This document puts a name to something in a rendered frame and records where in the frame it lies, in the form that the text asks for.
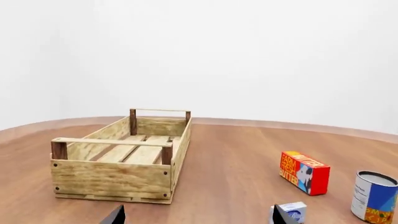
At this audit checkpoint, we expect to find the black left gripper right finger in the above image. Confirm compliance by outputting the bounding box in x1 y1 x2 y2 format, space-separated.
271 203 301 224

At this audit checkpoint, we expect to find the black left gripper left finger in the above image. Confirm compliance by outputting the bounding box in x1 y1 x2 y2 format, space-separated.
99 204 126 224

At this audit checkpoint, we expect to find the white blue cream cheese box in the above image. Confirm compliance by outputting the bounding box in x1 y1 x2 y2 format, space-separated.
269 201 308 224

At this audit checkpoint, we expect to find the wooden slatted crate tray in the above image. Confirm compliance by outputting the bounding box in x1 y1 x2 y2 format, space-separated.
50 108 192 206

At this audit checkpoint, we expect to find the red farm fresh butter box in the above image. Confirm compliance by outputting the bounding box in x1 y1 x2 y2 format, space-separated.
279 151 331 196

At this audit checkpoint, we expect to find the blue and white tin can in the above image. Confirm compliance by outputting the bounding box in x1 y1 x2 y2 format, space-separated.
350 170 398 224

